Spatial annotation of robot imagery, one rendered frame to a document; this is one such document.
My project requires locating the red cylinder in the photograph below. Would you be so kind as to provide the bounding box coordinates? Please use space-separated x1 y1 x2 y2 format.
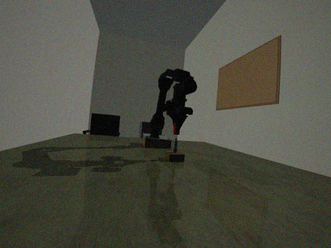
173 123 180 135

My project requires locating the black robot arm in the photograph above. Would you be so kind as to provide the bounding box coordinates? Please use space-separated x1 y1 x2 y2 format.
149 69 197 138

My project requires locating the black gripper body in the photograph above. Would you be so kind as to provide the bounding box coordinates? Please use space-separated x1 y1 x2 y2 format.
166 96 193 116

